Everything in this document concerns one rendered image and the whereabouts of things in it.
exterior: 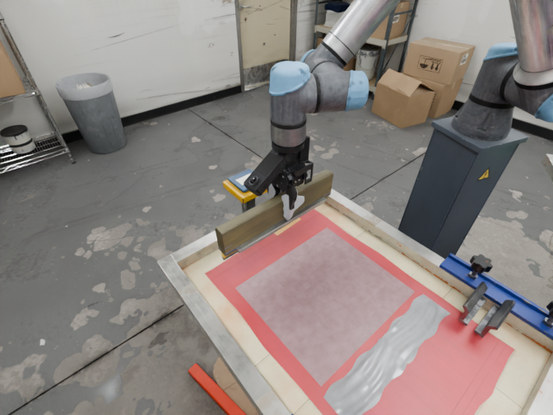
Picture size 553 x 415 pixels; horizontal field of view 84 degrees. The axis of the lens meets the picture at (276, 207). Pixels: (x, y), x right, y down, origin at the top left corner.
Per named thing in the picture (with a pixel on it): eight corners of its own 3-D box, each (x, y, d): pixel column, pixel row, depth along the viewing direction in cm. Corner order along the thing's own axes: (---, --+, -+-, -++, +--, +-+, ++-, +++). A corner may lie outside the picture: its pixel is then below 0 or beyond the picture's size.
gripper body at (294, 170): (312, 184, 75) (316, 139, 67) (285, 198, 71) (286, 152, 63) (291, 170, 80) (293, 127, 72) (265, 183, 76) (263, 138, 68)
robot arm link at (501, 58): (497, 86, 91) (521, 34, 82) (534, 104, 81) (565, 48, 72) (460, 89, 89) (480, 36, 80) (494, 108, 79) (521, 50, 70)
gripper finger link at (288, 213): (309, 216, 79) (306, 184, 74) (291, 226, 76) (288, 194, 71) (300, 212, 81) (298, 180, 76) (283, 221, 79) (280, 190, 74)
